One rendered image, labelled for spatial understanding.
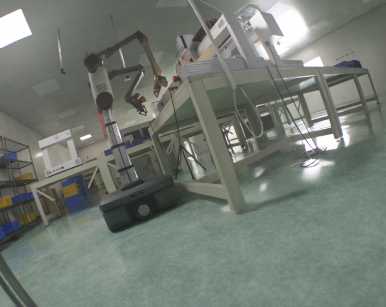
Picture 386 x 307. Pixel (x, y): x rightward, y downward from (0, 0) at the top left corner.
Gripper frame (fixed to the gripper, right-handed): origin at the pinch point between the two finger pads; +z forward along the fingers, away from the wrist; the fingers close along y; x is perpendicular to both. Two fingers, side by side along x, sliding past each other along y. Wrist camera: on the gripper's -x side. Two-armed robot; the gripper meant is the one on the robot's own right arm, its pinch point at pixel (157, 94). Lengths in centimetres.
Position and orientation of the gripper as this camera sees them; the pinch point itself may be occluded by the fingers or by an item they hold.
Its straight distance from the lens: 193.1
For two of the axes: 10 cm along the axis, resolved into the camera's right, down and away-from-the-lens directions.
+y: -2.9, 0.7, 9.5
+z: 0.9, 9.9, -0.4
